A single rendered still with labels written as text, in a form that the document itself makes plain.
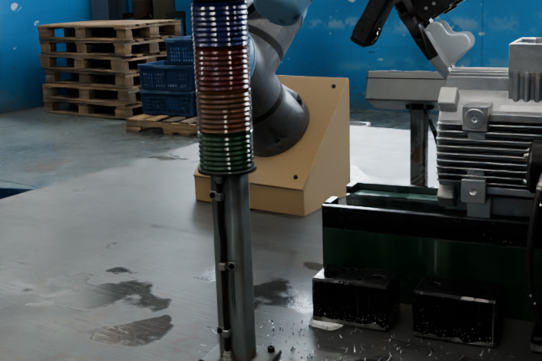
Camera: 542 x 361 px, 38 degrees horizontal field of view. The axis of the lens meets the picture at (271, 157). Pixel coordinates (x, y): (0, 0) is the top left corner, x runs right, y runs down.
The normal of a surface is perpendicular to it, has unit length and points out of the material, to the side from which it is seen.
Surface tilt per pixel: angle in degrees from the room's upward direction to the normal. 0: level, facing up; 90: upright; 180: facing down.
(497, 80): 88
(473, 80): 88
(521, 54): 90
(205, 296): 0
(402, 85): 68
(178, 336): 0
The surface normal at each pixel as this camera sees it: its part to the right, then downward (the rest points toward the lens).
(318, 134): -0.42, -0.55
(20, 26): 0.82, 0.10
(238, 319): -0.41, 0.22
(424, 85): -0.40, -0.16
